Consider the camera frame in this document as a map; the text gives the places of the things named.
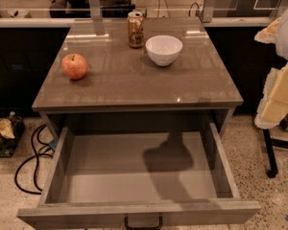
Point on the gold soda can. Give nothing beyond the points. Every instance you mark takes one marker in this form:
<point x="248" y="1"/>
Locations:
<point x="135" y="29"/>

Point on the middle metal glass post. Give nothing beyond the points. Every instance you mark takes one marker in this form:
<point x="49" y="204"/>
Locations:
<point x="207" y="11"/>

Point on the red apple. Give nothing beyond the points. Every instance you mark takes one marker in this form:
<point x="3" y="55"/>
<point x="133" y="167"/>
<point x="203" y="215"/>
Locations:
<point x="74" y="66"/>

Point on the grey cabinet with glossy top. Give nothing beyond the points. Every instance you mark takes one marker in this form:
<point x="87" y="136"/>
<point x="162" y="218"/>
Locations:
<point x="122" y="78"/>

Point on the bin with snack bags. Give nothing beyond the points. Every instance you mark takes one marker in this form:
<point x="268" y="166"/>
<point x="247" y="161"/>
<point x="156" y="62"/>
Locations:
<point x="11" y="130"/>

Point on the open grey top drawer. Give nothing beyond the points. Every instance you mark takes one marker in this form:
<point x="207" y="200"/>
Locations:
<point x="97" y="180"/>

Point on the black drawer handle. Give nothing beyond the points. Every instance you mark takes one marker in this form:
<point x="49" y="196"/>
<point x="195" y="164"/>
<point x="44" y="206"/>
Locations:
<point x="143" y="225"/>

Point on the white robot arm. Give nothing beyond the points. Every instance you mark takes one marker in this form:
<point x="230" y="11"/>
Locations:
<point x="282" y="37"/>

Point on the white ceramic bowl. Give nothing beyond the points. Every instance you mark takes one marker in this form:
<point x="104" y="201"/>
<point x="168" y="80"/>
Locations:
<point x="163" y="49"/>

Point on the black stand leg with caster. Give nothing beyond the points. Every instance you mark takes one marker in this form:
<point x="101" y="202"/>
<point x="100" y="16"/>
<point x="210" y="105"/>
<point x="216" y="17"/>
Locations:
<point x="270" y="144"/>

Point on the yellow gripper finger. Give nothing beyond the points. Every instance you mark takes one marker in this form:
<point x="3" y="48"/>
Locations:
<point x="273" y="107"/>
<point x="268" y="34"/>

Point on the black office chair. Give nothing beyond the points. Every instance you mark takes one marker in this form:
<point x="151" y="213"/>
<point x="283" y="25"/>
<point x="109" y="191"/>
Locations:
<point x="69" y="9"/>

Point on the left metal glass post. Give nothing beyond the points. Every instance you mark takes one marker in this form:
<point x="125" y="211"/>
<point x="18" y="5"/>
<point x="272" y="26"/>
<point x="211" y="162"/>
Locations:
<point x="95" y="9"/>

